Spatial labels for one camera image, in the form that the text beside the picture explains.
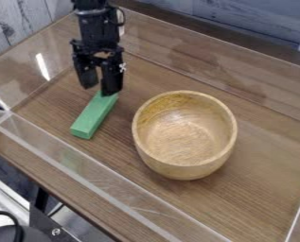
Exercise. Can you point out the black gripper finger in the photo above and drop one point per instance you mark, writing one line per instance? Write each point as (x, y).
(113, 70)
(87, 72)

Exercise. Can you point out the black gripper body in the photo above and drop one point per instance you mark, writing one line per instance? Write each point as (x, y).
(100, 27)

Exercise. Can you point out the green rectangular block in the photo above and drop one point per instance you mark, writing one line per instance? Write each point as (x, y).
(93, 115)

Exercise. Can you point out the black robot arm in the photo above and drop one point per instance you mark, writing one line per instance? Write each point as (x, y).
(95, 4)

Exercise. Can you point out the brown wooden bowl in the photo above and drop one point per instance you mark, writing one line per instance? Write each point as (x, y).
(186, 132)

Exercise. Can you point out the black table leg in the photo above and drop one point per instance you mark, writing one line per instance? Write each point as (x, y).
(41, 200)

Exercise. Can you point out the clear acrylic enclosure walls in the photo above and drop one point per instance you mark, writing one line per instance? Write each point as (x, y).
(244, 203)

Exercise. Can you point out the black metal bracket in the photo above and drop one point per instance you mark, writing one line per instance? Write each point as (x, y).
(46, 230)

